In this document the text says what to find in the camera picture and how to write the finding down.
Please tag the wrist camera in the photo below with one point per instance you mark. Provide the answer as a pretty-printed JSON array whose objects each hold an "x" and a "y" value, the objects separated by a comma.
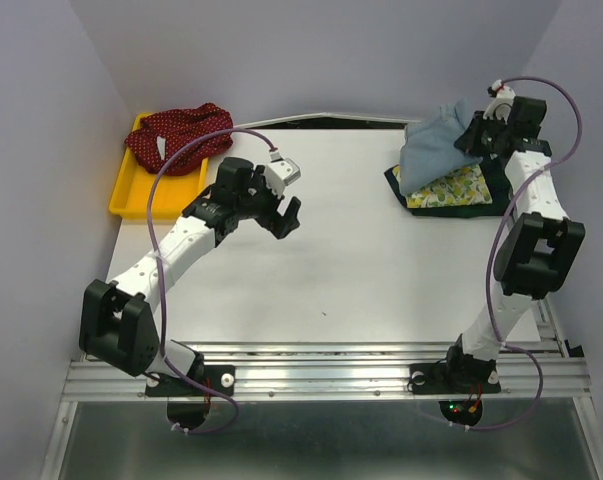
[
  {"x": 501, "y": 103},
  {"x": 280, "y": 173}
]

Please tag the red polka dot skirt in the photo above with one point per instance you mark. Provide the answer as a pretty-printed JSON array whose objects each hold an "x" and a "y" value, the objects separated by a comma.
[{"x": 162, "y": 134}]

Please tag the light blue denim skirt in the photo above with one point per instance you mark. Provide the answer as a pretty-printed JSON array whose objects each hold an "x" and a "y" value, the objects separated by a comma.
[{"x": 429, "y": 152}]

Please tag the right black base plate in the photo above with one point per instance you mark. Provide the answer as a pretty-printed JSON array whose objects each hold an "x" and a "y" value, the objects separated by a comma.
[{"x": 461, "y": 391}]

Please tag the aluminium rail frame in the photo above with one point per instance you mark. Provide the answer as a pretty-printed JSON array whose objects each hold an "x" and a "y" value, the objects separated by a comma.
[{"x": 322, "y": 329}]

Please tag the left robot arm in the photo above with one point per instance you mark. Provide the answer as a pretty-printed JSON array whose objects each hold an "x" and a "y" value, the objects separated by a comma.
[{"x": 123, "y": 321}]

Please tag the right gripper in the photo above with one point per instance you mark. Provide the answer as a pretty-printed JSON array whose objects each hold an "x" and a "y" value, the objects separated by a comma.
[{"x": 467, "y": 141}]

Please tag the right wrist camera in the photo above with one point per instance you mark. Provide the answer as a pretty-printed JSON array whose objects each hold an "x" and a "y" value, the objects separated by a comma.
[{"x": 501, "y": 103}]

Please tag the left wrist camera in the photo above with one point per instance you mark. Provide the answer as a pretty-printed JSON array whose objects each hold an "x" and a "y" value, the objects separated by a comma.
[{"x": 280, "y": 173}]

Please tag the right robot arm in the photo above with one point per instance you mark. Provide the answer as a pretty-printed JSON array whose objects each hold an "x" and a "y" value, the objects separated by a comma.
[{"x": 536, "y": 243}]

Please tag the dark green skirt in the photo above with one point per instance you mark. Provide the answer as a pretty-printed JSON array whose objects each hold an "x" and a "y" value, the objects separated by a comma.
[{"x": 499, "y": 187}]

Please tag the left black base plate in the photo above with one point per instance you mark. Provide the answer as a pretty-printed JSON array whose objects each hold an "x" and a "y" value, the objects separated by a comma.
[{"x": 203, "y": 405}]

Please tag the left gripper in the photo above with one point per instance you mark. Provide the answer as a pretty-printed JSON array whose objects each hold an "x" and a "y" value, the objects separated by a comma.
[{"x": 279, "y": 226}]

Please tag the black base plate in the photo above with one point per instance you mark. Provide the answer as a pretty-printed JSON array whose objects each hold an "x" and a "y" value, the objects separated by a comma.
[
  {"x": 461, "y": 391},
  {"x": 203, "y": 405}
]

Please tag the lemon print skirt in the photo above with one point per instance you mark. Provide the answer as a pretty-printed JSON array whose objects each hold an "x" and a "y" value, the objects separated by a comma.
[{"x": 463, "y": 187}]

